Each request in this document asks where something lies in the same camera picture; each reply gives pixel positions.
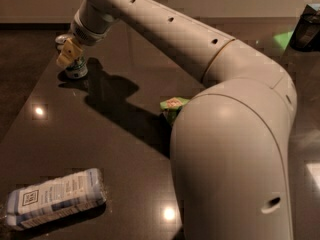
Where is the white ribbed gripper body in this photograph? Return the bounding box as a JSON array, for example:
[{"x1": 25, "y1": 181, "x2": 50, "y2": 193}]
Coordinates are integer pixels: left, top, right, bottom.
[{"x1": 71, "y1": 10, "x2": 115, "y2": 46}]

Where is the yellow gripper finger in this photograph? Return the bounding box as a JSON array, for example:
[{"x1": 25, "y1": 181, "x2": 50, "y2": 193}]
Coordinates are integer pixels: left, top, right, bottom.
[{"x1": 57, "y1": 38, "x2": 83, "y2": 68}]

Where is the green white 7up can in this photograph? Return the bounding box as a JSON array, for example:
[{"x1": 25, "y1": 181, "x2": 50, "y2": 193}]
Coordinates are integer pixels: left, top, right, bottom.
[{"x1": 55, "y1": 33, "x2": 88, "y2": 79}]

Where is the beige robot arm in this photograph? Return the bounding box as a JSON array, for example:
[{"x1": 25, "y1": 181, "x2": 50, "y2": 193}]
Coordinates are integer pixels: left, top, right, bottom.
[{"x1": 57, "y1": 0, "x2": 297, "y2": 240}]

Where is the green dang chips bag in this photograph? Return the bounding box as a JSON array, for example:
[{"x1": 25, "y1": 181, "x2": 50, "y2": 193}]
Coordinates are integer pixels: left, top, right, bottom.
[{"x1": 160, "y1": 97, "x2": 189, "y2": 126}]

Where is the white blue wrapped package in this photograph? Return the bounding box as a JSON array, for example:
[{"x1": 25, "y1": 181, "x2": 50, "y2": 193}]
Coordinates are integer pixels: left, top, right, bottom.
[{"x1": 5, "y1": 168, "x2": 106, "y2": 231}]

